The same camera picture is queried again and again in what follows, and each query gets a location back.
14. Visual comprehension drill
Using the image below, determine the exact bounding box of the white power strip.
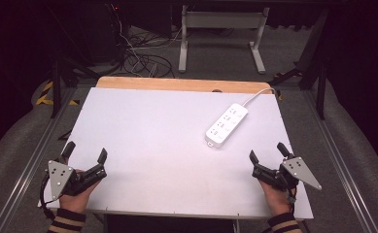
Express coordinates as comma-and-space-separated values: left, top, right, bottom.
204, 102, 250, 150

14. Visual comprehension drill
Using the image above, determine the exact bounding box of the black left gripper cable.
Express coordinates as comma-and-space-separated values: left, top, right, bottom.
38, 172, 56, 221

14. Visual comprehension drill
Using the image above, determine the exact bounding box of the person's right hand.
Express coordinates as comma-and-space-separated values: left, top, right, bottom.
258, 179, 293, 216

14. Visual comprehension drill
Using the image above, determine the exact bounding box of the yellow black hazard tape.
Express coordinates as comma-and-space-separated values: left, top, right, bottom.
35, 80, 81, 107

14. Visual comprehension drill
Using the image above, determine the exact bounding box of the black metal stand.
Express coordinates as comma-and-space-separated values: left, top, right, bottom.
268, 9, 330, 121
49, 52, 101, 119

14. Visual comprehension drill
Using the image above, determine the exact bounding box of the metal floor rail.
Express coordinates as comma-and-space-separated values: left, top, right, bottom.
302, 90, 372, 233
0, 86, 78, 233

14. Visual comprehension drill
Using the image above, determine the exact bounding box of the tangle of black floor cables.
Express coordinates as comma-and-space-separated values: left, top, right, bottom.
120, 28, 177, 79

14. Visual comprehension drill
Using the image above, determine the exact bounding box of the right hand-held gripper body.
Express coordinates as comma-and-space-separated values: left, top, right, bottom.
251, 156, 323, 192

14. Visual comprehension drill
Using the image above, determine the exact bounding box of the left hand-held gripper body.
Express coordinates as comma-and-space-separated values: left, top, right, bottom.
47, 155, 108, 201

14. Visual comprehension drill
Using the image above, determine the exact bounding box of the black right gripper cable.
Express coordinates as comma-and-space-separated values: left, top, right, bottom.
285, 186, 298, 215

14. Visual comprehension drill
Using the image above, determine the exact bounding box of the dark computer tower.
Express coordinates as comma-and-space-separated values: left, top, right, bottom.
87, 2, 130, 66

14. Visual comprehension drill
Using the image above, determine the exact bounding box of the person's left hand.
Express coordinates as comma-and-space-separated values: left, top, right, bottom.
58, 168, 101, 215

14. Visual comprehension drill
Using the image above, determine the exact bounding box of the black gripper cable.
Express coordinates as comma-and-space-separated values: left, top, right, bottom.
38, 172, 56, 221
285, 186, 298, 215

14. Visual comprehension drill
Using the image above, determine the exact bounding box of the white metal desk frame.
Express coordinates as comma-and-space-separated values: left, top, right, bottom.
177, 4, 271, 75

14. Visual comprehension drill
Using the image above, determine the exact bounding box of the white table board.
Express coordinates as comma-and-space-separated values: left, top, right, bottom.
37, 86, 315, 221

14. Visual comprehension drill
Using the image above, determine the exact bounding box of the white power strip cable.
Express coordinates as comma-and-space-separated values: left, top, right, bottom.
241, 87, 277, 108

